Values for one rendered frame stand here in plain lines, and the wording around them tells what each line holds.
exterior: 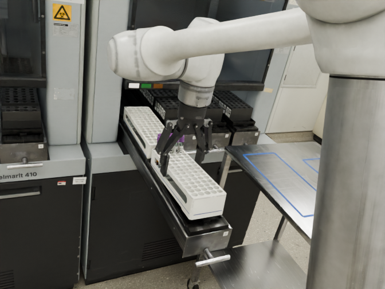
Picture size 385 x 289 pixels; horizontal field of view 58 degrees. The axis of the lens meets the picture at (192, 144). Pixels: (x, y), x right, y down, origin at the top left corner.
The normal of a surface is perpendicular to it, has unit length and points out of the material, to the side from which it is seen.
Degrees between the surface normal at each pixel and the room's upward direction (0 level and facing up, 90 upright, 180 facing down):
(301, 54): 90
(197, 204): 84
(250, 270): 0
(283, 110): 90
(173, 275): 0
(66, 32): 90
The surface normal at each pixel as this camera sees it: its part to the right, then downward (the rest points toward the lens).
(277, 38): -0.26, 0.75
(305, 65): 0.43, 0.50
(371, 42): -0.59, 0.51
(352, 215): -0.61, 0.17
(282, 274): 0.18, -0.87
